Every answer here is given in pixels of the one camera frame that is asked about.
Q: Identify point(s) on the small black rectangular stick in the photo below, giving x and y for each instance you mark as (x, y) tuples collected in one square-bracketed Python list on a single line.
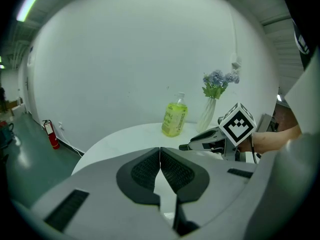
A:
[(184, 147)]

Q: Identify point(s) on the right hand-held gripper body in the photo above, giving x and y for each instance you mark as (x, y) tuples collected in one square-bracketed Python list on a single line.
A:
[(238, 125)]

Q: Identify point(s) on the red fire extinguisher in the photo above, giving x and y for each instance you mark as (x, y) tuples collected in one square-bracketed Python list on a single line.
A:
[(51, 136)]

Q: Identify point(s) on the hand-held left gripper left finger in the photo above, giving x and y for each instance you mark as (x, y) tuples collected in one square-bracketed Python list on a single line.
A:
[(100, 184)]

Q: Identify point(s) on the white wall switch box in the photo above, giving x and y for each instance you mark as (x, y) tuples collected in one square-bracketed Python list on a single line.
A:
[(236, 64)]

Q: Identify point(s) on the white wall plug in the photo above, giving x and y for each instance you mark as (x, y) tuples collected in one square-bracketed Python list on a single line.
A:
[(61, 126)]

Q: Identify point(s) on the person's right forearm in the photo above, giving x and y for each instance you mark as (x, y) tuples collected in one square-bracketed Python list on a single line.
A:
[(275, 141)]

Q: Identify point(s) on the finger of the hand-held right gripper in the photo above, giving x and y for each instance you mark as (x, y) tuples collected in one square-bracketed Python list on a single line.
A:
[(197, 144), (212, 132)]

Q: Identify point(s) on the blue artificial flowers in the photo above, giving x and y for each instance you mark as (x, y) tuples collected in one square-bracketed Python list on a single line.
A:
[(217, 80)]

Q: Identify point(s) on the green drink bottle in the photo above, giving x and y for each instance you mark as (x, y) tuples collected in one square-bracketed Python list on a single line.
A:
[(174, 119)]

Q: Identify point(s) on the white ribbed vase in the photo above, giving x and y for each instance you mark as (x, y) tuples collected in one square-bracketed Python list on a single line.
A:
[(207, 116)]

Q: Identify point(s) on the grey shelf cabinet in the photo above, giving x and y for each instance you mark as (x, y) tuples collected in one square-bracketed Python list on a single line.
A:
[(267, 124)]

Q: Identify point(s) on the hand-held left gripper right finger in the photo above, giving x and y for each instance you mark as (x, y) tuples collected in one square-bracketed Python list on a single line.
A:
[(220, 179)]

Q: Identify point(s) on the white kidney-shaped table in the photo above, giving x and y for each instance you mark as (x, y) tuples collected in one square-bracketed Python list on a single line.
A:
[(130, 141)]

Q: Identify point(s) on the dark floor cleaning machine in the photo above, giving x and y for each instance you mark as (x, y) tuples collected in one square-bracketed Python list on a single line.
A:
[(6, 134)]

